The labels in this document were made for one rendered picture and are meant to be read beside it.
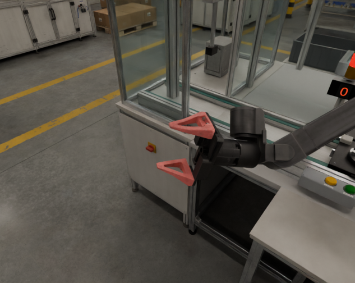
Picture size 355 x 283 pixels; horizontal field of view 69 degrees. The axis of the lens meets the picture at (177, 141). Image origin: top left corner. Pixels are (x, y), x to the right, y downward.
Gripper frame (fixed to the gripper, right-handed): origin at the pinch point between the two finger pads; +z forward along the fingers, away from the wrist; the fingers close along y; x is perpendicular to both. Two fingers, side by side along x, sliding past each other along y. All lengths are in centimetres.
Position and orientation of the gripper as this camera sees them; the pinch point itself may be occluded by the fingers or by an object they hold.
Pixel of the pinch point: (166, 146)
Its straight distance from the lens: 49.8
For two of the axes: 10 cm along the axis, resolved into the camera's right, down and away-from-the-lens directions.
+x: 2.2, 5.9, -7.8
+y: 2.7, -8.0, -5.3
